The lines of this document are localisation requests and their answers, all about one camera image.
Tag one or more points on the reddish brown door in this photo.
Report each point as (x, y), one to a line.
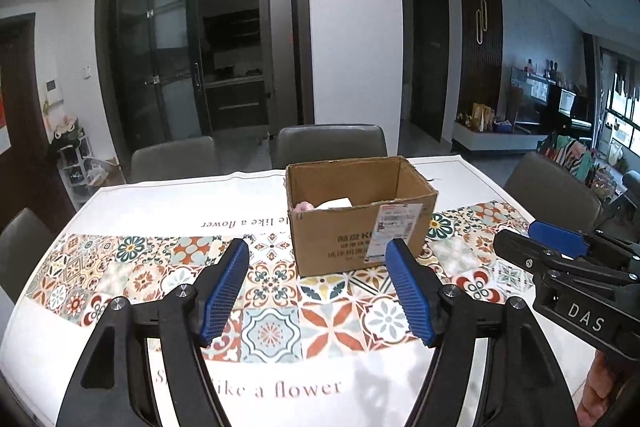
(20, 117)

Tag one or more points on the person's right hand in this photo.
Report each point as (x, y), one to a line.
(600, 387)

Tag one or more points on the dark slatted wall panel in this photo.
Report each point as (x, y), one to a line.
(492, 77)

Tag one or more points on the dark wooden door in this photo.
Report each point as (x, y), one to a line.
(430, 67)

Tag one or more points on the gold wall ornament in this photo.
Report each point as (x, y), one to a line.
(482, 22)

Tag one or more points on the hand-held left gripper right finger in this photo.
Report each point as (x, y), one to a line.
(412, 302)

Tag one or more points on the rack of colourful clothes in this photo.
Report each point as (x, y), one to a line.
(570, 154)

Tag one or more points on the grey dining chair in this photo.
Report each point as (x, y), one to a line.
(550, 192)
(175, 159)
(330, 147)
(25, 252)

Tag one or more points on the white shoe rack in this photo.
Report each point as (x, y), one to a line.
(75, 167)

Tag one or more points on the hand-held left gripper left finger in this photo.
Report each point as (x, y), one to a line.
(220, 302)

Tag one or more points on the pink plush toy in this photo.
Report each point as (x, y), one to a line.
(304, 207)

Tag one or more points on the white intercom panel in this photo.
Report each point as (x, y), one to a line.
(54, 89)

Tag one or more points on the grey sofa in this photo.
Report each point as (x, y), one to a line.
(632, 182)

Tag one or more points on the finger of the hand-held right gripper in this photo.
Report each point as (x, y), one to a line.
(555, 236)
(525, 252)

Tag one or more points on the window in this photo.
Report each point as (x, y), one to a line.
(622, 97)

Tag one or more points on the white low console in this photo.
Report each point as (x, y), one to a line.
(480, 141)

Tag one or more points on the yellow paper bags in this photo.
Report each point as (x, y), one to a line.
(482, 117)

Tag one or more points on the sliding glass door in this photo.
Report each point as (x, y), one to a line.
(145, 57)

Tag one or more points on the brown cardboard box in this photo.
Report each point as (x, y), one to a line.
(340, 242)

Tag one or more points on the dark kitchen cabinet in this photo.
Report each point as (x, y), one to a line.
(235, 102)

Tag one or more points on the silver refrigerator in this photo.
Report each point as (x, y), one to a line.
(277, 32)

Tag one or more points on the white light switch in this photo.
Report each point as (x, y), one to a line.
(85, 72)

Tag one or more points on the black piano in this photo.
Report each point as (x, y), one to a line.
(575, 109)

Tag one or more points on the floral patterned tablecloth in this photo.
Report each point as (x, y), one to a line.
(150, 217)

